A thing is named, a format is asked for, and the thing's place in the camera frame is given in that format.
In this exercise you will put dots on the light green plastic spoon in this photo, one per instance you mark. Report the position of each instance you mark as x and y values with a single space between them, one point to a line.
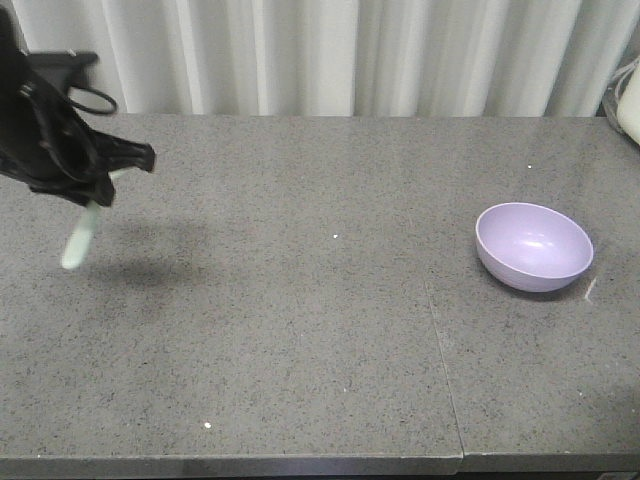
79 241

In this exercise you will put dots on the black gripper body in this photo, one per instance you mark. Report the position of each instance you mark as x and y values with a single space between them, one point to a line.
43 141

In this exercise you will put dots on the white pleated curtain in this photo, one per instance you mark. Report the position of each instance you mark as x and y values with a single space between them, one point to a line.
343 58

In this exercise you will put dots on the white rice cooker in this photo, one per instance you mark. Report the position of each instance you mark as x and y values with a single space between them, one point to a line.
621 101

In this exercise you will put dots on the purple plastic bowl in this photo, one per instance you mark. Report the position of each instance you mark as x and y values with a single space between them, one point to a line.
532 248

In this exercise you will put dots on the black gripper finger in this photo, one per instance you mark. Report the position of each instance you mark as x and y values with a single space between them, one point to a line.
116 153
100 191

